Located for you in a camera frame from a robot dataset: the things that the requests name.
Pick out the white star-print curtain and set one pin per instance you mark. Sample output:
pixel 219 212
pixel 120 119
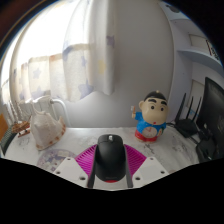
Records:
pixel 80 66

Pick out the large white conch shell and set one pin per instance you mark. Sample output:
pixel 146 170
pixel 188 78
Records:
pixel 46 130

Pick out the black computer mouse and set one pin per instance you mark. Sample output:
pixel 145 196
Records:
pixel 110 160

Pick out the white wall shelf unit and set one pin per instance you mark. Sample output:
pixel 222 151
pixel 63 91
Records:
pixel 196 55

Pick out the black router with antennas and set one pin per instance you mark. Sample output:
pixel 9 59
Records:
pixel 186 126

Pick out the black computer monitor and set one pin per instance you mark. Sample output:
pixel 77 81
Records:
pixel 213 110

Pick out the dark keyboard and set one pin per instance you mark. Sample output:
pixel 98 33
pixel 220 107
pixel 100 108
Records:
pixel 7 141

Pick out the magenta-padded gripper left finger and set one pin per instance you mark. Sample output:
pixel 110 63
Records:
pixel 71 168

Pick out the round purple printed mouse pad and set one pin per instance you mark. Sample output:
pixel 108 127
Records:
pixel 53 158

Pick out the cartoon boy figure clock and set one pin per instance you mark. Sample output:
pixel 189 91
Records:
pixel 151 123

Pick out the wooden model sailing ship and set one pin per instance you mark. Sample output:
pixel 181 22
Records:
pixel 21 128

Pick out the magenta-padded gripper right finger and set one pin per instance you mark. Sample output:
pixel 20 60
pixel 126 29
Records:
pixel 148 168

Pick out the white radiator with pipe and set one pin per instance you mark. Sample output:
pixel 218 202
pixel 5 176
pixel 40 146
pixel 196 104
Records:
pixel 63 106

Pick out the white printed tablecloth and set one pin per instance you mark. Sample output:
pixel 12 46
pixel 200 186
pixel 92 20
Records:
pixel 166 148

